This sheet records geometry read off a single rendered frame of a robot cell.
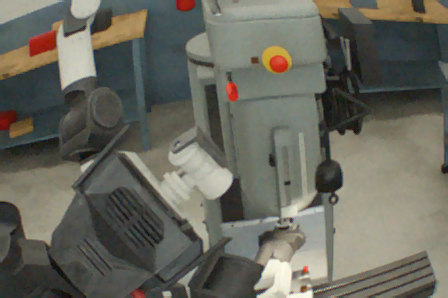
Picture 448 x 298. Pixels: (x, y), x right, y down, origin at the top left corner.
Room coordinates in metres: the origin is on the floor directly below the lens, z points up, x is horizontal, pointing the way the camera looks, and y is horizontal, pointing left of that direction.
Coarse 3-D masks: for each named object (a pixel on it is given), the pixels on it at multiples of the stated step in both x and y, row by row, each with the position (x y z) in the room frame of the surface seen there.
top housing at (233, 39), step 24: (240, 0) 1.78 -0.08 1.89; (264, 0) 1.76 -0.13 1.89; (288, 0) 1.75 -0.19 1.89; (216, 24) 1.70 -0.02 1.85; (240, 24) 1.68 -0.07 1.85; (264, 24) 1.68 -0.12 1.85; (288, 24) 1.68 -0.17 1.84; (312, 24) 1.69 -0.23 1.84; (216, 48) 1.71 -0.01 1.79; (240, 48) 1.68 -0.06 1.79; (264, 48) 1.68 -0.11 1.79; (288, 48) 1.68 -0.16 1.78; (312, 48) 1.69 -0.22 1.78
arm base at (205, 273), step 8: (216, 256) 1.42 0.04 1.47; (224, 256) 1.42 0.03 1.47; (232, 256) 1.42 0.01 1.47; (240, 256) 1.42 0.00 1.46; (208, 264) 1.40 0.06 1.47; (216, 264) 1.41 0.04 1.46; (248, 264) 1.40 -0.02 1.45; (256, 264) 1.41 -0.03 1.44; (200, 272) 1.37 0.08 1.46; (208, 272) 1.37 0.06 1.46; (256, 272) 1.40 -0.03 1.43; (192, 280) 1.35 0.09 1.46; (200, 280) 1.35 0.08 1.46; (208, 280) 1.37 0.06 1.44; (192, 288) 1.32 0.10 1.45; (200, 288) 1.32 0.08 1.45; (192, 296) 1.32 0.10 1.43; (200, 296) 1.31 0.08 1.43; (208, 296) 1.30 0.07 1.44; (216, 296) 1.30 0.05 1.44; (224, 296) 1.30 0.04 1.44
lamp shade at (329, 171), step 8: (320, 168) 1.68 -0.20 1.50; (328, 168) 1.67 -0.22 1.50; (336, 168) 1.67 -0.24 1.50; (320, 176) 1.67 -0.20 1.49; (328, 176) 1.66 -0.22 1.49; (336, 176) 1.66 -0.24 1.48; (320, 184) 1.67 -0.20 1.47; (328, 184) 1.66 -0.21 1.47; (336, 184) 1.66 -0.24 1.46; (320, 192) 1.67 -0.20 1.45; (328, 192) 1.66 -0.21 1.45
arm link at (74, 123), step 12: (72, 84) 1.55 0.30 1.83; (84, 84) 1.55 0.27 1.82; (96, 84) 1.58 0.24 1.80; (72, 96) 1.57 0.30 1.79; (84, 96) 1.55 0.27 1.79; (72, 108) 1.57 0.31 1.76; (84, 108) 1.49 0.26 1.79; (72, 120) 1.52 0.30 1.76; (84, 120) 1.48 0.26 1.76; (72, 132) 1.51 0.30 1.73
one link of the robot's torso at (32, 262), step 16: (0, 240) 1.39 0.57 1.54; (32, 240) 1.44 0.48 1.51; (0, 256) 1.32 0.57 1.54; (16, 256) 1.33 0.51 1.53; (32, 256) 1.36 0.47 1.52; (48, 256) 1.38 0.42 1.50; (16, 272) 1.31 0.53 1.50; (32, 272) 1.32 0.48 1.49; (48, 272) 1.33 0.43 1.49; (64, 272) 1.37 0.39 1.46; (32, 288) 1.32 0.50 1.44; (64, 288) 1.34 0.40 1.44
